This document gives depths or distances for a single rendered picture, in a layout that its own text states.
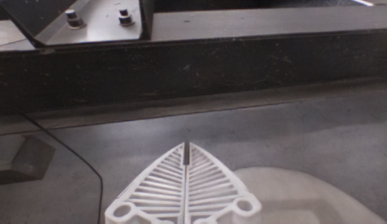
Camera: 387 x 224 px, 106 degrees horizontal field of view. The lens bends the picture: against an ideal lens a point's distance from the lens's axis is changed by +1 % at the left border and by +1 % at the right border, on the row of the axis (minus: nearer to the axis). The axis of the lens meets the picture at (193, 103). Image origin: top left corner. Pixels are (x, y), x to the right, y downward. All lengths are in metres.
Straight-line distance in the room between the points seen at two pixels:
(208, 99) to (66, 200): 0.80
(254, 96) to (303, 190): 0.30
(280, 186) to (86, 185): 0.83
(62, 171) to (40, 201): 0.13
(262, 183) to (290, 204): 0.09
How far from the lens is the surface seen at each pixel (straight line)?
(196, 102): 0.49
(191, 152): 0.16
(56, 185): 1.04
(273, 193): 0.49
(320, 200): 0.56
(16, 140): 1.01
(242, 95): 0.54
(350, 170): 1.17
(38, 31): 0.39
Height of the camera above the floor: 0.80
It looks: 50 degrees down
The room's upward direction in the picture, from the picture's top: 1 degrees clockwise
